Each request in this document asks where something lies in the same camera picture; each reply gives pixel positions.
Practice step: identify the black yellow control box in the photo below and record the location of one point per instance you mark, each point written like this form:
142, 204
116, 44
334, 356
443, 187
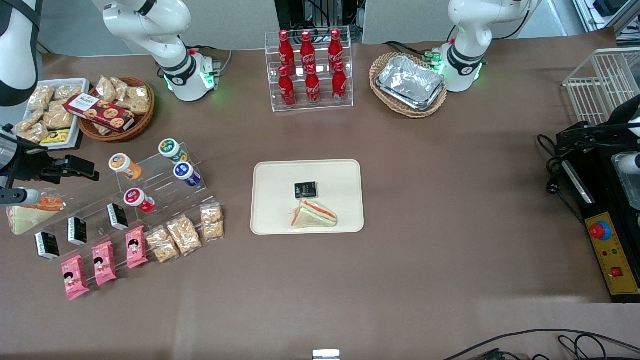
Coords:
612, 250

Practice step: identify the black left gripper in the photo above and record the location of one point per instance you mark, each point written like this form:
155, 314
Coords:
600, 131

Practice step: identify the green gum bottle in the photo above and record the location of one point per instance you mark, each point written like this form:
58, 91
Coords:
171, 150

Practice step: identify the clear plastic container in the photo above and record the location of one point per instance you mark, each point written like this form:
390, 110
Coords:
631, 190

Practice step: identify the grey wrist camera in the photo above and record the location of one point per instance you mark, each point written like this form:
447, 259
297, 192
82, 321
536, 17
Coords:
22, 196
632, 163

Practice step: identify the red cookie box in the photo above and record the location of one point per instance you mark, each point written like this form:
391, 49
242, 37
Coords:
100, 112

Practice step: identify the orange gum bottle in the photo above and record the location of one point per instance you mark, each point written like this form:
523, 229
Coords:
124, 165

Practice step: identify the small black carton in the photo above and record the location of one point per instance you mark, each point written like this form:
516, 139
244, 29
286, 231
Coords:
77, 230
117, 216
47, 245

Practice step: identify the clear acrylic tiered stand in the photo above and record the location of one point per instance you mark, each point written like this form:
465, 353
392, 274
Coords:
160, 192

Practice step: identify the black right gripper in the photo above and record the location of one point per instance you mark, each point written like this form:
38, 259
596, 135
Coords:
31, 167

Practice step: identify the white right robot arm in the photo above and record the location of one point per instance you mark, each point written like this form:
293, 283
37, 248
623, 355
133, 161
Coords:
182, 75

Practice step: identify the small wrapped triangle sandwich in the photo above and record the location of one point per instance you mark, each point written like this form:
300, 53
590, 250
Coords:
314, 215

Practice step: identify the large wrapped triangle sandwich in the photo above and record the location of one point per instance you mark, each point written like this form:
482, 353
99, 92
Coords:
30, 217

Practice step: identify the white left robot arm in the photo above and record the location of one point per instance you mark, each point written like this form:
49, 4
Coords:
465, 65

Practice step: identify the wicker basket with foil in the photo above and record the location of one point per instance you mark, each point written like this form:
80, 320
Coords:
395, 111

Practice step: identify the red gum bottle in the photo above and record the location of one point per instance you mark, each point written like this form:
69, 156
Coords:
138, 198

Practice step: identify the beige plastic tray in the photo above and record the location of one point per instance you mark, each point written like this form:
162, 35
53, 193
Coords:
280, 200

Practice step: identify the silver foil container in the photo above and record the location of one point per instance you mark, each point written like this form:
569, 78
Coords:
410, 82

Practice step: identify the blue gum bottle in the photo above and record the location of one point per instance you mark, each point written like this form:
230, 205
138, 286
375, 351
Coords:
186, 173

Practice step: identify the clear rice crisp packet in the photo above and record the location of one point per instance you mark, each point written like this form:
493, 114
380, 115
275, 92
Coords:
162, 244
34, 134
106, 89
184, 234
212, 222
67, 91
29, 120
139, 99
58, 119
40, 97
121, 86

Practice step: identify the pink snack pack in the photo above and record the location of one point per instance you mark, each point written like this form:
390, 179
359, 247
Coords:
74, 277
104, 263
136, 246

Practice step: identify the yellow snack packet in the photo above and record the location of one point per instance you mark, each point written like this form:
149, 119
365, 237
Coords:
56, 136

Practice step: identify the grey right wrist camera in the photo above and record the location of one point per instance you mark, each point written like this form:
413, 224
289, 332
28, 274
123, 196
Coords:
22, 196

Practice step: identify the flat black carton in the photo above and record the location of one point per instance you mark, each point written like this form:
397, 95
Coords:
305, 190

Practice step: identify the aluminium frame shelf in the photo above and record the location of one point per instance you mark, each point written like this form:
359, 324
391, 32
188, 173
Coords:
607, 15

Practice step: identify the red cola bottle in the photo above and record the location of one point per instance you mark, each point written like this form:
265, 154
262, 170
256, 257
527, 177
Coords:
307, 49
339, 85
287, 90
313, 87
286, 50
335, 47

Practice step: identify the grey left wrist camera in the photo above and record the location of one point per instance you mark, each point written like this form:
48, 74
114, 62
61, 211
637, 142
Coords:
632, 163

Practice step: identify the round wicker snack basket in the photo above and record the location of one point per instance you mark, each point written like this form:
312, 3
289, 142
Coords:
135, 125

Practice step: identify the black equipment rack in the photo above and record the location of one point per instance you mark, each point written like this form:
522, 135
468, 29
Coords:
310, 12

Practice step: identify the white rectangular snack tray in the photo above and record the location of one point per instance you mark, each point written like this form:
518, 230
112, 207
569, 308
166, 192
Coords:
75, 132

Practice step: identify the clear acrylic bottle rack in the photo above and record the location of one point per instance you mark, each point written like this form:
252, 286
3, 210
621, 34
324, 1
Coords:
345, 100

